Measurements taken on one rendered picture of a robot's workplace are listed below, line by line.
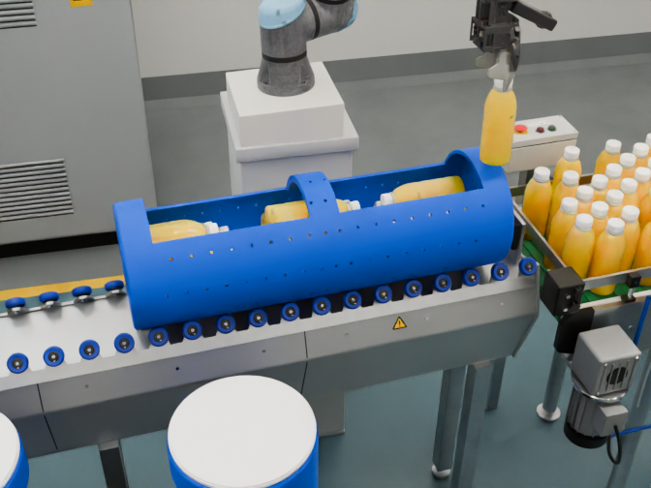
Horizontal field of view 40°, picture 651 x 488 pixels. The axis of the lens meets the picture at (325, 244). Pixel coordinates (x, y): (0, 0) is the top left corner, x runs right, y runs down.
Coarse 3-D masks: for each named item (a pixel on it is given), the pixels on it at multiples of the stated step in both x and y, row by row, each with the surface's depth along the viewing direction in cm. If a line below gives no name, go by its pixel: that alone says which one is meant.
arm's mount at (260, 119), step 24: (240, 72) 244; (240, 96) 232; (264, 96) 232; (312, 96) 231; (336, 96) 230; (240, 120) 223; (264, 120) 225; (288, 120) 226; (312, 120) 228; (336, 120) 229; (240, 144) 228; (264, 144) 229
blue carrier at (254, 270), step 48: (288, 192) 216; (336, 192) 221; (384, 192) 225; (480, 192) 204; (144, 240) 187; (192, 240) 189; (240, 240) 191; (288, 240) 193; (336, 240) 196; (384, 240) 198; (432, 240) 202; (480, 240) 206; (144, 288) 187; (192, 288) 190; (240, 288) 193; (288, 288) 197; (336, 288) 203
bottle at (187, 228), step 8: (168, 224) 196; (176, 224) 196; (184, 224) 196; (192, 224) 196; (200, 224) 197; (152, 232) 193; (160, 232) 194; (168, 232) 194; (176, 232) 194; (184, 232) 194; (192, 232) 195; (200, 232) 196; (208, 232) 197; (152, 240) 193; (160, 240) 193; (168, 240) 193
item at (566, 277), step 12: (552, 276) 212; (564, 276) 212; (576, 276) 212; (552, 288) 211; (564, 288) 209; (576, 288) 210; (552, 300) 212; (564, 300) 211; (576, 300) 212; (552, 312) 213; (564, 312) 214; (576, 312) 217
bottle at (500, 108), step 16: (496, 96) 194; (512, 96) 194; (496, 112) 195; (512, 112) 195; (496, 128) 196; (512, 128) 198; (480, 144) 202; (496, 144) 199; (480, 160) 203; (496, 160) 201
